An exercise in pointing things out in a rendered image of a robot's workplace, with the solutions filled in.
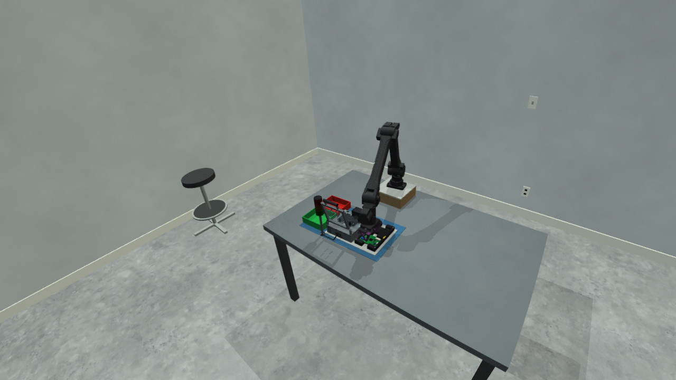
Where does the green circuit board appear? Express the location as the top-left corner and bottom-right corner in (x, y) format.
(360, 235), (381, 246)

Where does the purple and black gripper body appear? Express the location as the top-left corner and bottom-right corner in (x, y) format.
(359, 215), (382, 233)

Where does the red bin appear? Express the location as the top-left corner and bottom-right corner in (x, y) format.
(327, 195), (351, 210)

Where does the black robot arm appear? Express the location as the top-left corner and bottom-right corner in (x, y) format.
(352, 122), (407, 225)

